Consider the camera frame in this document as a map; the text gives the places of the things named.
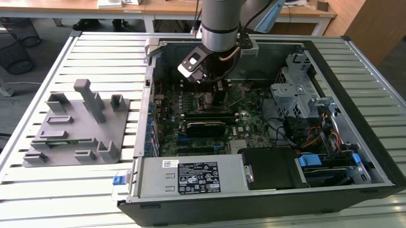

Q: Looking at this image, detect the green RAM stick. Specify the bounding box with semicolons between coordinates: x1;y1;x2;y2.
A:
44;139;84;145

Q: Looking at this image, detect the blue case latch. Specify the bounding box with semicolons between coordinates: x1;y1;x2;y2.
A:
112;174;128;186

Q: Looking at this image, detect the yellow wire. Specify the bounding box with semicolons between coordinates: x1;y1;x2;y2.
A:
328;129;340;152

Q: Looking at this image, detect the green motherboard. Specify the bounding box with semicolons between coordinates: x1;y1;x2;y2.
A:
148;79;288;158

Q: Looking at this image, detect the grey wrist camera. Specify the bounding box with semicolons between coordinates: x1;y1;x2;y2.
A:
239;39;259;57

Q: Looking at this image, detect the black plastic shroud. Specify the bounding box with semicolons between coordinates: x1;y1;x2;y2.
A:
236;146;308;191

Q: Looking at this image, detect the white box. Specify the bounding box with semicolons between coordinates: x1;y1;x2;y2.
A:
97;0;123;9

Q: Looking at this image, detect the black expansion slot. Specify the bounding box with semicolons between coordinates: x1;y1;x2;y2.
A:
176;146;221;154

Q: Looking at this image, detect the metal socket cover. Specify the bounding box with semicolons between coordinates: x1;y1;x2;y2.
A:
225;82;252;109

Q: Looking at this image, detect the blue disk carrier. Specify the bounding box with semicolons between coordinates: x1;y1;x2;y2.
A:
296;153;362;173

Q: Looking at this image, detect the black office chair base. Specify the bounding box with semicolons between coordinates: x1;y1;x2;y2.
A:
72;18;129;31

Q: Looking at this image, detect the wooden cabinet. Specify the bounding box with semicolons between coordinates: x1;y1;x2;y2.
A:
324;0;406;68

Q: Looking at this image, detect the CPU socket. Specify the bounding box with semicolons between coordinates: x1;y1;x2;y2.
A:
195;92;231;114

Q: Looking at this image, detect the silver drive cage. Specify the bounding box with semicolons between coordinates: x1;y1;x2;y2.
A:
268;53;336;121

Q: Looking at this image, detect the silver power supply unit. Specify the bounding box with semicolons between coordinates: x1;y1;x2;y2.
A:
125;153;253;204

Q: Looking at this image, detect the grey stand foot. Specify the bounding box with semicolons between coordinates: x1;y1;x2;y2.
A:
0;78;13;97

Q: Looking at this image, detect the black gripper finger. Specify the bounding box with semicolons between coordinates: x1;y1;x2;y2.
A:
212;82;228;109

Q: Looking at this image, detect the silver chipset heatsink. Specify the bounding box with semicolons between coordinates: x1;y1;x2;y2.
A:
228;139;248;154

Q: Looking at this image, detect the black mesh waste bin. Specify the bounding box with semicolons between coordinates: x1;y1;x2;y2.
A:
0;32;34;76
0;18;41;48

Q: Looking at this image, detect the black graphics card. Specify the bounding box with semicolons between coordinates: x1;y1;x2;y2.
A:
185;121;227;139

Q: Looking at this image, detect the grey parts rack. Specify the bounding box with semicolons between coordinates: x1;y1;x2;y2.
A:
21;78;131;169

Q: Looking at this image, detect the black open PC case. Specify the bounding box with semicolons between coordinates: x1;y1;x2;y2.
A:
116;37;406;228

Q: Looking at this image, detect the grey case handle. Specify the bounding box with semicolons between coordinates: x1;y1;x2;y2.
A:
144;38;163;65

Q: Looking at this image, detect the red wire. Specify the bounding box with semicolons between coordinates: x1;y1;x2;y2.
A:
335;132;344;154

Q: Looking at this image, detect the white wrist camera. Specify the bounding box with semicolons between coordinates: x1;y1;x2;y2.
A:
176;45;212;84

